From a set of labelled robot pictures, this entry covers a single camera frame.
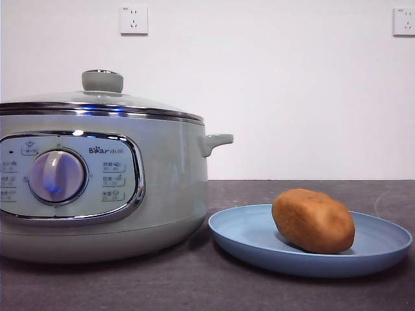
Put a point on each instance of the brown potato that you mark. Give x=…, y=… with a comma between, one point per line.
x=313, y=223

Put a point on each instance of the glass lid with green knob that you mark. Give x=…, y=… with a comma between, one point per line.
x=102, y=81

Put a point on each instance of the pale green electric steamer pot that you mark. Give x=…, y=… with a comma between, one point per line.
x=168, y=194

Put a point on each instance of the blue round plate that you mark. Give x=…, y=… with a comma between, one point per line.
x=244, y=239

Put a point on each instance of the white steamer dial knob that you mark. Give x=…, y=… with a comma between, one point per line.
x=57, y=178

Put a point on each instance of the white wall socket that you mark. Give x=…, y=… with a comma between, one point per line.
x=134, y=20
x=404, y=22

